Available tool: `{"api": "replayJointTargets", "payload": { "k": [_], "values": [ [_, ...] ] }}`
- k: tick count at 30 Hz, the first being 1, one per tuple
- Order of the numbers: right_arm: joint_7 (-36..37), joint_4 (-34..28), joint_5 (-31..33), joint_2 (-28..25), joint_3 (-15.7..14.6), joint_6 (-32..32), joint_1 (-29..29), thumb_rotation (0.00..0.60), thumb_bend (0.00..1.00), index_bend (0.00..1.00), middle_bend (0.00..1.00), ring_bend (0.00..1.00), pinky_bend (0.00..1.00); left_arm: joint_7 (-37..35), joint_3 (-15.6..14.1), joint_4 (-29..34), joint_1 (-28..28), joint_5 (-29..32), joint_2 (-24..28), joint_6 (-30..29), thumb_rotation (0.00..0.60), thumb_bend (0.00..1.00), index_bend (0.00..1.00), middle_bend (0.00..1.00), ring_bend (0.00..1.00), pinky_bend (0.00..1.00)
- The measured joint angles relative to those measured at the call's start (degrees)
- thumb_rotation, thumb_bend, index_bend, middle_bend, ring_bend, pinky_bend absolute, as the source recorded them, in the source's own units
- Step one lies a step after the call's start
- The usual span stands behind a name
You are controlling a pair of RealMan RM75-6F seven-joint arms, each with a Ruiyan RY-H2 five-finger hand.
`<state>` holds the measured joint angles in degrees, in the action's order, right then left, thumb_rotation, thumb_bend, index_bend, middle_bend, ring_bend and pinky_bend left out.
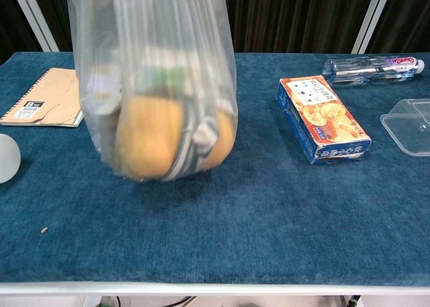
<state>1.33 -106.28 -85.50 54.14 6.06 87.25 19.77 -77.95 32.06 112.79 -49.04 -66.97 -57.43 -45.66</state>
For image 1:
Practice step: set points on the clear plastic water bottle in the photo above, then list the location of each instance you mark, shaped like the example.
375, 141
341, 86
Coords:
369, 70

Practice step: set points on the orange blue snack box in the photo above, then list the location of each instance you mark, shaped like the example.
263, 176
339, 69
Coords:
322, 119

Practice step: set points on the black pleated curtain panel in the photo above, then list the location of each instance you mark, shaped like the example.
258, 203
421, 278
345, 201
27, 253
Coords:
57, 14
295, 18
11, 25
406, 18

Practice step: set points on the small yellow bread bun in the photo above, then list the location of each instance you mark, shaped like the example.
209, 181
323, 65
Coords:
223, 139

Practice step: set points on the clear plastic food container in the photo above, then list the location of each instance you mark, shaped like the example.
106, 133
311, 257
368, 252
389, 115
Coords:
406, 129

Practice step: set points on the white frame post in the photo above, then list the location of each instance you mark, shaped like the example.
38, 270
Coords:
33, 18
371, 18

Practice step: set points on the white paper cup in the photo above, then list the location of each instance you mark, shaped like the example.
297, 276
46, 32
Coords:
8, 159

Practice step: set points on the translucent plastic shopping bag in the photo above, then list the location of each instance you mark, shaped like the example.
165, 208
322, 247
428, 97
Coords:
107, 68

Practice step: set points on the large yellow bread bun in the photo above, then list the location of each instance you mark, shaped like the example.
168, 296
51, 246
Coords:
149, 139

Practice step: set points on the blue table cloth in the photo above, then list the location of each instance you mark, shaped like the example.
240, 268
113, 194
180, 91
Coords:
235, 226

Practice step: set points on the brown spiral notebook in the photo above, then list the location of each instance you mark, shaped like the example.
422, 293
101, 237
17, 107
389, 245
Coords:
50, 95

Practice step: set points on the green food packet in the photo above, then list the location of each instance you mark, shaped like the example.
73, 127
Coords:
169, 78

